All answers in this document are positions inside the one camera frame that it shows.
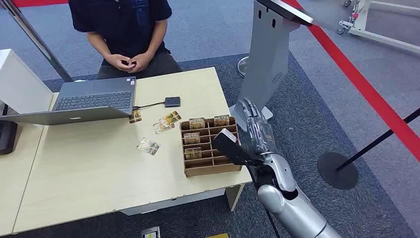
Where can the person's left hand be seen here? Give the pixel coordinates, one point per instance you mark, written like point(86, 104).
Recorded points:
point(141, 62)

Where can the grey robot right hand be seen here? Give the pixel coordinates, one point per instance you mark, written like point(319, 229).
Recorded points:
point(261, 136)

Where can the person's right hand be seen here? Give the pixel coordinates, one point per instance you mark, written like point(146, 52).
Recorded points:
point(117, 61)

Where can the person's left forearm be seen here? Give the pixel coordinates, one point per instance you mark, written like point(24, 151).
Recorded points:
point(157, 37)

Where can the person's right forearm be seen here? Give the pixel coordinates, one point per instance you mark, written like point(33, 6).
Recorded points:
point(98, 42)

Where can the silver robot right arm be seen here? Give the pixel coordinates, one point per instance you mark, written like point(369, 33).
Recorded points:
point(295, 210)

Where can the person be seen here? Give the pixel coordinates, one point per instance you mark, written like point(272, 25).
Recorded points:
point(126, 23)

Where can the black card reader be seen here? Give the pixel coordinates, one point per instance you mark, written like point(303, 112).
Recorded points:
point(172, 101)

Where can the wooden card organizer box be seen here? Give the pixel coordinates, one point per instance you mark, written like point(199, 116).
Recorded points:
point(210, 166)

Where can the grey open laptop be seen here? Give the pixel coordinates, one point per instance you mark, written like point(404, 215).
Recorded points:
point(93, 98)

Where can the desk leg panel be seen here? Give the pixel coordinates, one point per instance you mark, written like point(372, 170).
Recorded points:
point(234, 197)

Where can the round metal base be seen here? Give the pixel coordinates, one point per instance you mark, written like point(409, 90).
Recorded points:
point(242, 67)

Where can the grey kiosk stand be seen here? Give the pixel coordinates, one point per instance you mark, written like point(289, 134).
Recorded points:
point(267, 56)

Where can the slanted metal pole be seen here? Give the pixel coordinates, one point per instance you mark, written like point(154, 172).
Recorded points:
point(36, 41)

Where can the black stanchion base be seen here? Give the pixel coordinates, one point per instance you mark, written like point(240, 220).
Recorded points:
point(337, 172)

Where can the white box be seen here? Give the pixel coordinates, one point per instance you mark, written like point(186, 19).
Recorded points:
point(19, 82)

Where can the yellow floor object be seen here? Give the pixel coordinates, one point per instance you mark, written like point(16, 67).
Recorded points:
point(217, 236)

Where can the black stanchion pole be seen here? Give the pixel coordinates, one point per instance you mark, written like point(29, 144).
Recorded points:
point(377, 141)

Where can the black device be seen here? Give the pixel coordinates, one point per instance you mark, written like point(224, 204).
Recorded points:
point(7, 136)

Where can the floor socket plate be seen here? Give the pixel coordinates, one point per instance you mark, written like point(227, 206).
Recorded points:
point(151, 232)

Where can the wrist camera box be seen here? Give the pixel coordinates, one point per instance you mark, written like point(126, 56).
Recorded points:
point(229, 148)

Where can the white wheeled frame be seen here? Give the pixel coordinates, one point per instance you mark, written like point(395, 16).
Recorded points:
point(361, 23)

